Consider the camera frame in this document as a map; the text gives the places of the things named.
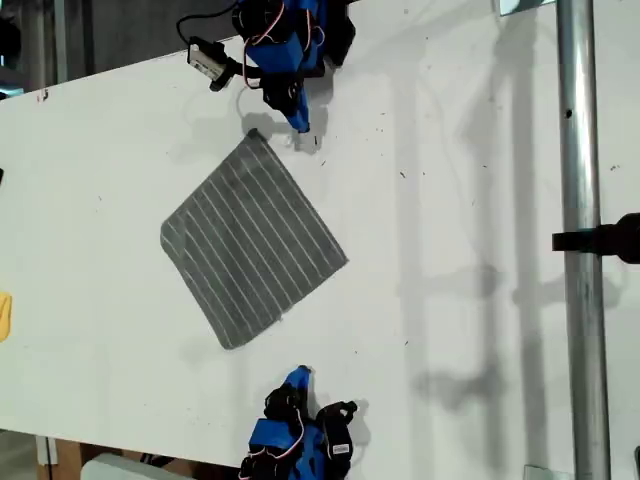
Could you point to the wooden table leg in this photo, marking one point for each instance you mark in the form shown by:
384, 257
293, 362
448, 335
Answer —
67, 460

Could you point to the steel post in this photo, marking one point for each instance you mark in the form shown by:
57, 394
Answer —
580, 300

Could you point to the small dark table clip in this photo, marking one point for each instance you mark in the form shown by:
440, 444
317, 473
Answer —
43, 94

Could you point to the yellow object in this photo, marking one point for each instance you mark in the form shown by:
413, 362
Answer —
4, 315

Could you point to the black post clamp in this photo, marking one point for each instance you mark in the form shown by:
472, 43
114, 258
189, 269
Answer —
600, 240

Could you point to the camera black stalk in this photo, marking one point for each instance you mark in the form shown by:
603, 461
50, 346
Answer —
235, 70

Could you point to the white leg bracket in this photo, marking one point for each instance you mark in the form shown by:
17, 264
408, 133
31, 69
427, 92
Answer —
45, 450

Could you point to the white box under table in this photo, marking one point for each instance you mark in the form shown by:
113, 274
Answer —
125, 470

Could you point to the grey background bar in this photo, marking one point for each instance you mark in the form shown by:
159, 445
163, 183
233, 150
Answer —
60, 40

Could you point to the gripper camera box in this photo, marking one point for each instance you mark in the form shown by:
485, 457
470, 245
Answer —
339, 440
205, 59

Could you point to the grey striped towel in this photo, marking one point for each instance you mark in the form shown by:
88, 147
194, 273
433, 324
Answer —
252, 240

